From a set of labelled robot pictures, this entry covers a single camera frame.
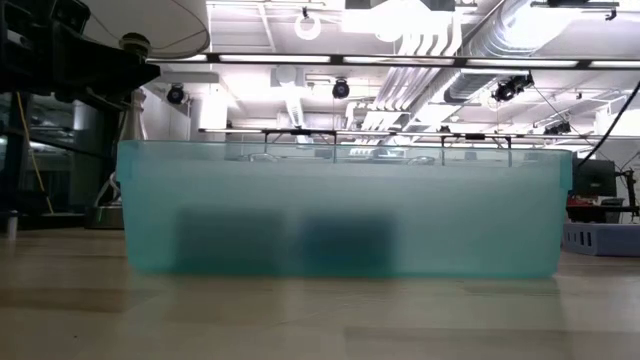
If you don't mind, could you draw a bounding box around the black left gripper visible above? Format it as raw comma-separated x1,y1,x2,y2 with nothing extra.
27,29,162,110

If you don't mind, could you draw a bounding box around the yellow hanging cable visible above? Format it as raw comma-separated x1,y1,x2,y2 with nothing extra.
14,91,55,216

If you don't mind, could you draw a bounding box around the white ring light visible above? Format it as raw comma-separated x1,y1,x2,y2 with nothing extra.
293,7,323,42

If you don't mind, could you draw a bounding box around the small white bottle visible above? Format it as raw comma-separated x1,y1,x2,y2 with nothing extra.
5,209,20,240

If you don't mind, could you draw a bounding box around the black tripod stand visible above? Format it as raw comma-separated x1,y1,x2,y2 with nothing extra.
617,168,640,217

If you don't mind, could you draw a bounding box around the silver ceiling duct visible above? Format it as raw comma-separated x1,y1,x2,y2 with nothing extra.
442,0,566,106

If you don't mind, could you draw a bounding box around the white lamp shade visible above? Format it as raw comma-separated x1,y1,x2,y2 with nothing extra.
82,0,211,61

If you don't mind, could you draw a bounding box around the plain teal box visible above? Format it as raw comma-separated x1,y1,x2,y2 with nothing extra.
298,214,396,279

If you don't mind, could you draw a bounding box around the black desk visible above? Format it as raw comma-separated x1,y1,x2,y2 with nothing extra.
566,204,640,224

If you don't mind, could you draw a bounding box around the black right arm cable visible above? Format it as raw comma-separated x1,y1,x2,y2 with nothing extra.
578,79,640,169

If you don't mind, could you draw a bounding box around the teal translucent bin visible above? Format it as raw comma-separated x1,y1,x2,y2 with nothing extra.
115,138,574,280

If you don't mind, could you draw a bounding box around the black overhead frame bar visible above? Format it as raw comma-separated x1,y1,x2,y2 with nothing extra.
147,51,640,70

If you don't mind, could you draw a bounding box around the black monitor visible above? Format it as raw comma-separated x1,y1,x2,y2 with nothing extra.
572,158,618,198

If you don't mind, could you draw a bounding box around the grey-blue slotted crate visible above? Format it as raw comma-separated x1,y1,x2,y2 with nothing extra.
562,221,640,258

